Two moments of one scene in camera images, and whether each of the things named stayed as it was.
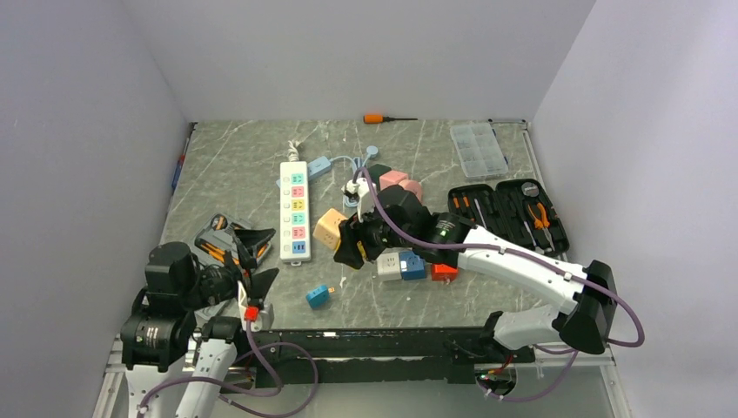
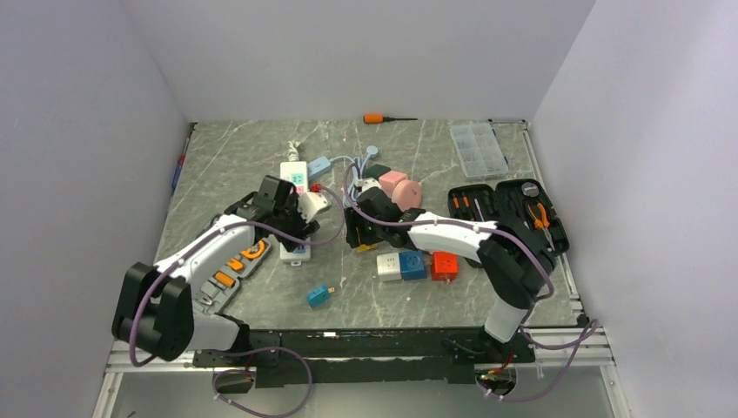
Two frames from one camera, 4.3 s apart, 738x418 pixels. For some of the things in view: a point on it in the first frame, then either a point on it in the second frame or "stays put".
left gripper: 256,284 → 301,229
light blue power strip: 315,168 stays put
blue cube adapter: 318,298 stays put
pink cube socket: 390,178 stays put
